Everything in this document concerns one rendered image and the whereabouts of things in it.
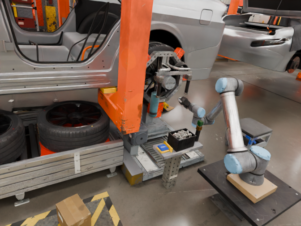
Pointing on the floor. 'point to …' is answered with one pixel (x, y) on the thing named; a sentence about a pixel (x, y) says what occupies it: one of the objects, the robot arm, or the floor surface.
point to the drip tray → (27, 109)
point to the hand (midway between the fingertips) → (178, 97)
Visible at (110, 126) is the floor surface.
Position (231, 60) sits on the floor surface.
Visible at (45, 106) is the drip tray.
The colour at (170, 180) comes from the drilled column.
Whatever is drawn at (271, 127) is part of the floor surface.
